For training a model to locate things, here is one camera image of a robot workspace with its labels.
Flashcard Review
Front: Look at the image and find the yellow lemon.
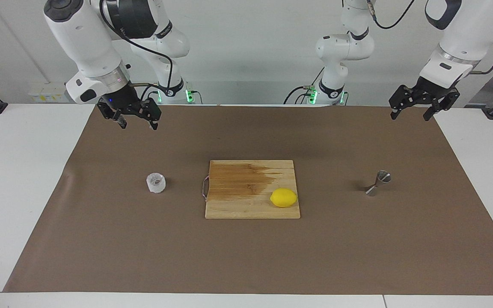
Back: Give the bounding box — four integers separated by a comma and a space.
270, 188, 298, 208

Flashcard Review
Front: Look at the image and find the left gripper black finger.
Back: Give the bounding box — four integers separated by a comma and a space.
422, 90, 461, 122
389, 85, 422, 121

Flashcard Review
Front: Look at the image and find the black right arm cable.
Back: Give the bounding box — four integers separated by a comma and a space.
99, 0, 174, 101

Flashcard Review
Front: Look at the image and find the black left base cable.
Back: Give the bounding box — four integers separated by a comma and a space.
284, 66, 326, 105

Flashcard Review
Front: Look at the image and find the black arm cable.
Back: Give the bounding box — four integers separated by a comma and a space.
366, 0, 493, 75
99, 0, 174, 101

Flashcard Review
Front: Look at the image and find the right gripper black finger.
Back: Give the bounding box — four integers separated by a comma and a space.
97, 101, 128, 129
137, 99, 162, 131

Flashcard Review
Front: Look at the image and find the wooden cutting board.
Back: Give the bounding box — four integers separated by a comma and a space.
202, 160, 301, 219

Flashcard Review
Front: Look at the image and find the brown table mat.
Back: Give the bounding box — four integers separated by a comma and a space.
3, 105, 493, 296

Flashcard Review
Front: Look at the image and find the black base cable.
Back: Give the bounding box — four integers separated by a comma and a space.
185, 83, 203, 104
284, 66, 326, 105

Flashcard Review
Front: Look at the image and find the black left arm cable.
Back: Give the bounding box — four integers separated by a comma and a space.
366, 0, 493, 75

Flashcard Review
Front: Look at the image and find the clear faceted glass cup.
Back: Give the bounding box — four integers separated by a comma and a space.
146, 172, 166, 194

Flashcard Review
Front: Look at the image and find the black right base cable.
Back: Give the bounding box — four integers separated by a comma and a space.
185, 83, 203, 104

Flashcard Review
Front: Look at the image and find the steel double jigger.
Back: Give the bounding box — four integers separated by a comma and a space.
365, 170, 392, 197

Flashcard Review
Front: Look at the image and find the white yellow wall socket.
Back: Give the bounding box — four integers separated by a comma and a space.
28, 83, 67, 103

